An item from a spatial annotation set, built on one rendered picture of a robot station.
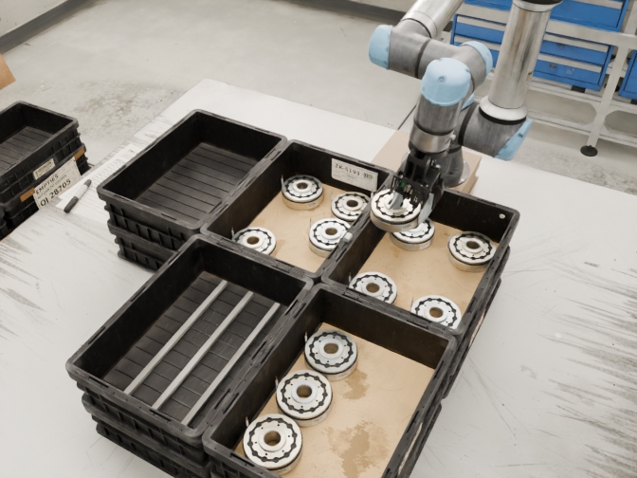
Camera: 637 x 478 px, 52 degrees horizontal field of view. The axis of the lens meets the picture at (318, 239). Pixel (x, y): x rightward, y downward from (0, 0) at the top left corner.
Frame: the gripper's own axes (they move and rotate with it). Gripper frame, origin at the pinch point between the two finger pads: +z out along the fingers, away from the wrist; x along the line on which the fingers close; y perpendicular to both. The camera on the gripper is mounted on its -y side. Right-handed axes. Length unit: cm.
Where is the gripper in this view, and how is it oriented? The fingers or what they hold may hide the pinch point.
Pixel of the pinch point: (410, 211)
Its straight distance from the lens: 135.0
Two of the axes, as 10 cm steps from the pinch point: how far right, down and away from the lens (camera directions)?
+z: -1.0, 6.7, 7.4
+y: -4.8, 6.2, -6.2
